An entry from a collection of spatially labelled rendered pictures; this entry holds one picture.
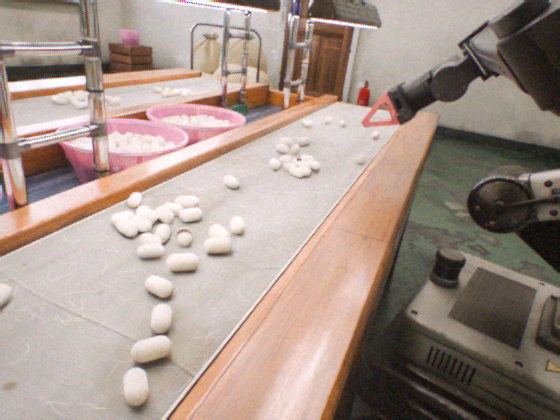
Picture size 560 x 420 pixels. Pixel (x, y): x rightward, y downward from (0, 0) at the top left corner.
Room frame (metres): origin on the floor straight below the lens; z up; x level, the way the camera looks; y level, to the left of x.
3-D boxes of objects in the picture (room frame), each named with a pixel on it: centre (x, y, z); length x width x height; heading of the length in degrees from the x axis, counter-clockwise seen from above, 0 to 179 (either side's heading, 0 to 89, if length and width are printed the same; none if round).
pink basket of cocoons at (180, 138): (0.86, 0.36, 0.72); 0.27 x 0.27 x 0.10
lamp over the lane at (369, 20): (1.42, -0.14, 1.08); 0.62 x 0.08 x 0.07; 160
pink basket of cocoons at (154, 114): (1.12, 0.27, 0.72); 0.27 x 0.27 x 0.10
